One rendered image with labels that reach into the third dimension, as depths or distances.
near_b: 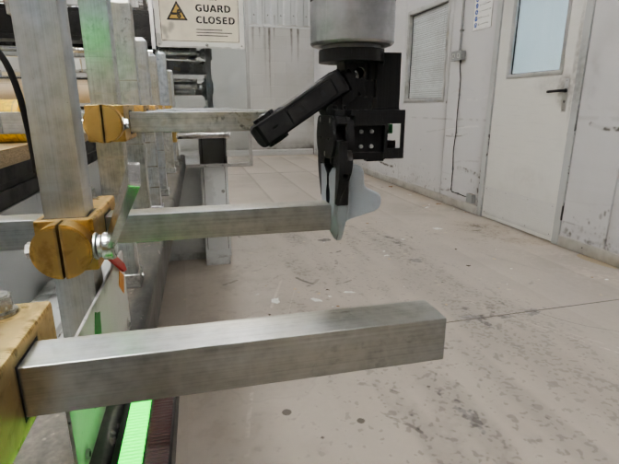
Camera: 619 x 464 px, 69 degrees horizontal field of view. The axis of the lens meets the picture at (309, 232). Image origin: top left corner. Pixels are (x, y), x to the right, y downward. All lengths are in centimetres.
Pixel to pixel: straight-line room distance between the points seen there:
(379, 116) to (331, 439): 116
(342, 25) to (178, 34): 229
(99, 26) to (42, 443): 50
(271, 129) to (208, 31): 228
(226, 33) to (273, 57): 661
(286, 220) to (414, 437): 112
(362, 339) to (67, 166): 30
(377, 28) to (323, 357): 33
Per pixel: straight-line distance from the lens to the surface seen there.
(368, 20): 49
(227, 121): 73
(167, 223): 50
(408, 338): 30
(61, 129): 46
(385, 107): 52
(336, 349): 28
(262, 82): 928
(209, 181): 278
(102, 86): 70
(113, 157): 70
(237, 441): 151
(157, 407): 47
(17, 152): 95
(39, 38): 46
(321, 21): 50
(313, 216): 51
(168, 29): 275
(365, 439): 151
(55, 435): 47
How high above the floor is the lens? 97
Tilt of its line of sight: 16 degrees down
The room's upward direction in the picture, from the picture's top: straight up
